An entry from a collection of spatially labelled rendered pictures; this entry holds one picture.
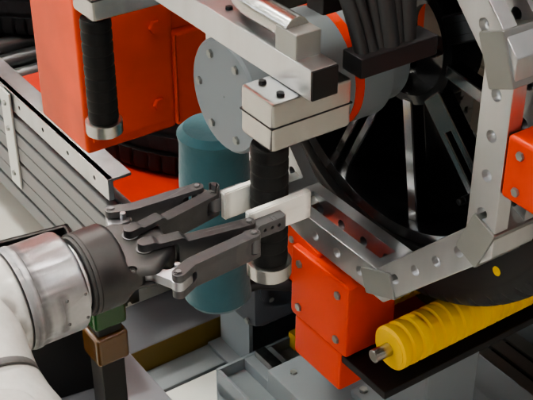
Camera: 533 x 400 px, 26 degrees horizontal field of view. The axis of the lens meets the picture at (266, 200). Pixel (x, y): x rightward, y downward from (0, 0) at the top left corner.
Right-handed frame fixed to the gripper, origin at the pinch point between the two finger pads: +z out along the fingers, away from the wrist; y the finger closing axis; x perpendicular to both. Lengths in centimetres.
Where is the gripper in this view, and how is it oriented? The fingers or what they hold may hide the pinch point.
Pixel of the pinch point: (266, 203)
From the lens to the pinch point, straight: 109.0
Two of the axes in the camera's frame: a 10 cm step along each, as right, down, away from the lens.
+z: 8.2, -3.1, 4.8
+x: 0.0, -8.4, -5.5
